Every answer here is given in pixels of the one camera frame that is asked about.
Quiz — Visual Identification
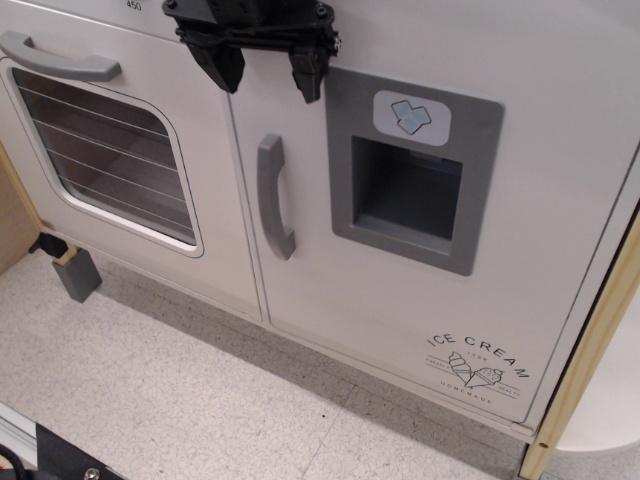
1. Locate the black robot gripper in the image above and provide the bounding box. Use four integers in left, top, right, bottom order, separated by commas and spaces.
162, 0, 341, 104

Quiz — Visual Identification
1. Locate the wooden side panel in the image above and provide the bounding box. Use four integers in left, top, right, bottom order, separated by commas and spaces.
1, 146, 42, 273

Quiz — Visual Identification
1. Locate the white toy fridge door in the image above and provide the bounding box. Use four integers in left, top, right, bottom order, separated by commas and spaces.
230, 1, 639, 439

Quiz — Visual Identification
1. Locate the grey kitchen leg foot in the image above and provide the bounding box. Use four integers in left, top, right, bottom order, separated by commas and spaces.
52, 250, 102, 303

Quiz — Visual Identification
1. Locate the grey ice dispenser panel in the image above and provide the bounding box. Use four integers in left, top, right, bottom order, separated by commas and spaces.
325, 68, 505, 276

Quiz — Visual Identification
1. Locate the white toy oven door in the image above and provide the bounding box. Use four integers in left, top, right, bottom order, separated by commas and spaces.
1, 1, 261, 321

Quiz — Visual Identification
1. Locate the black red cable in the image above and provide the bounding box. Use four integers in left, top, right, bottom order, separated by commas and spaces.
0, 442, 39, 480

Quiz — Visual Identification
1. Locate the light wood side post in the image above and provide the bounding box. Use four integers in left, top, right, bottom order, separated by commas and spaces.
519, 211, 639, 479

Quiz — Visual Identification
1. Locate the grey fridge door handle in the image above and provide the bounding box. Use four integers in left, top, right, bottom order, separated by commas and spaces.
257, 133, 296, 260

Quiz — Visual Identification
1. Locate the grey oven door handle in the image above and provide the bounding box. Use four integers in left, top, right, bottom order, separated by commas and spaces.
1, 31, 122, 82

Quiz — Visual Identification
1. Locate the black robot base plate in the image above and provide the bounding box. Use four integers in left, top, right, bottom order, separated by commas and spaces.
36, 423, 125, 480

